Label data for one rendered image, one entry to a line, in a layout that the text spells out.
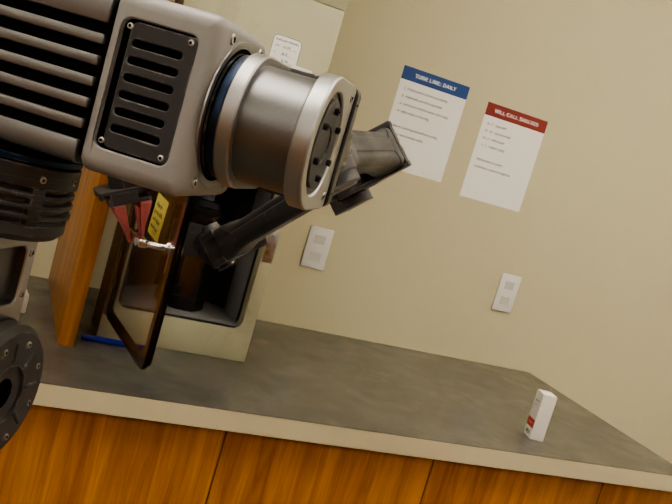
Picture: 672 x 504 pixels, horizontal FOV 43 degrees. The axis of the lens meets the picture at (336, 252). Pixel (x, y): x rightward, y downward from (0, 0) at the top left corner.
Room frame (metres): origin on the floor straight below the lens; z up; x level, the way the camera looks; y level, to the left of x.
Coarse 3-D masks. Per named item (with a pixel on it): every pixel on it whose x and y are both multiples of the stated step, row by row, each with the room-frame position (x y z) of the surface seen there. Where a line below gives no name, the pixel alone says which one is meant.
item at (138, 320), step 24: (168, 216) 1.44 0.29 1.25; (168, 240) 1.41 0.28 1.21; (144, 264) 1.50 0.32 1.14; (168, 264) 1.38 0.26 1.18; (120, 288) 1.59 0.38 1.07; (144, 288) 1.46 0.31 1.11; (168, 288) 1.38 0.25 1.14; (120, 312) 1.56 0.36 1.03; (144, 312) 1.43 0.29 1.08; (120, 336) 1.52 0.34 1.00; (144, 336) 1.40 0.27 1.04; (144, 360) 1.37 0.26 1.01
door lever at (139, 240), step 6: (132, 228) 1.46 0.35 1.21; (132, 234) 1.43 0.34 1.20; (138, 234) 1.42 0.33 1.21; (132, 240) 1.42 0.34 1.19; (138, 240) 1.38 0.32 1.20; (144, 240) 1.39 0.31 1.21; (138, 246) 1.38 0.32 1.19; (144, 246) 1.39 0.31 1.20; (150, 246) 1.39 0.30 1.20; (156, 246) 1.40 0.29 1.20; (162, 246) 1.40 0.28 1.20; (168, 246) 1.40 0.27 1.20; (162, 252) 1.42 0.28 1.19
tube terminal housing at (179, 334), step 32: (192, 0) 1.66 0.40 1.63; (224, 0) 1.68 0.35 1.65; (256, 0) 1.71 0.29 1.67; (288, 0) 1.73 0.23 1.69; (256, 32) 1.71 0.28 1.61; (288, 32) 1.74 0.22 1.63; (320, 32) 1.76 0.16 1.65; (320, 64) 1.77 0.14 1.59; (256, 288) 1.77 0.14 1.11; (96, 320) 1.69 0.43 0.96; (192, 320) 1.73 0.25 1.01; (192, 352) 1.73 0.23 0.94; (224, 352) 1.76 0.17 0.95
